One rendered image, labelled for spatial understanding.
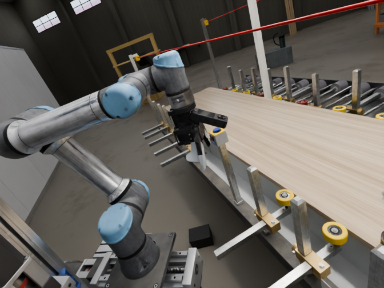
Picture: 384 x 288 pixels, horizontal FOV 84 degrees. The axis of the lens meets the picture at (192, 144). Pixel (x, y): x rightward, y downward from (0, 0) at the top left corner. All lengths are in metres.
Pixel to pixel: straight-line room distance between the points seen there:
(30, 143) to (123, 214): 0.33
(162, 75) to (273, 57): 6.69
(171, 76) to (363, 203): 0.90
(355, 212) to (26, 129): 1.14
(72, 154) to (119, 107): 0.37
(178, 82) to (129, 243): 0.53
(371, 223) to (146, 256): 0.82
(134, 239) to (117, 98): 0.48
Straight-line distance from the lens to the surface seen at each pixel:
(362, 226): 1.04
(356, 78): 1.85
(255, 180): 1.00
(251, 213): 1.35
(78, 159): 0.83
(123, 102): 0.49
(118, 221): 0.76
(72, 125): 0.59
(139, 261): 0.85
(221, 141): 1.11
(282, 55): 7.26
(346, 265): 1.27
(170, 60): 0.60
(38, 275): 0.69
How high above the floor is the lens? 1.69
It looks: 26 degrees down
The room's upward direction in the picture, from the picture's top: 21 degrees counter-clockwise
